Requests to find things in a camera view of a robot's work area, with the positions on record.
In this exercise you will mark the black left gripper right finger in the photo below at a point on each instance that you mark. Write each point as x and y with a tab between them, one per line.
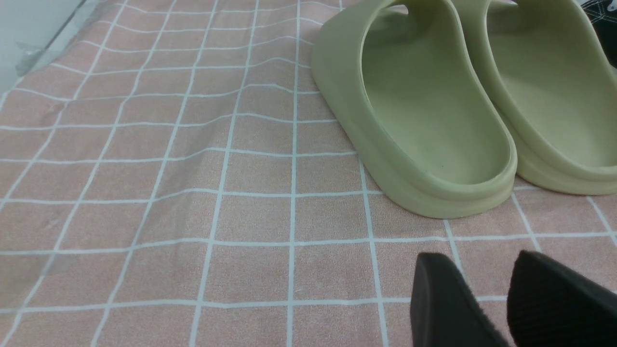
551	305

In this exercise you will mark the right green slipper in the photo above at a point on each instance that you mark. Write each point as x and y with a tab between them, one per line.
544	70

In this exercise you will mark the pink checkered tablecloth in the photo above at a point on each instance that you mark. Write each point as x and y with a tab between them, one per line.
175	179

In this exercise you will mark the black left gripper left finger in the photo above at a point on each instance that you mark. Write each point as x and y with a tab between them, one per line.
443	310

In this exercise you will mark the left green slipper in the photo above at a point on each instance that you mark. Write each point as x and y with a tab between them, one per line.
397	76

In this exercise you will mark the green slipper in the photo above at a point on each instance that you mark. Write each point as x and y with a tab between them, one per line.
397	76
544	70

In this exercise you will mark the left black canvas sneaker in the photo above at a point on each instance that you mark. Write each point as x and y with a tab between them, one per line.
603	16

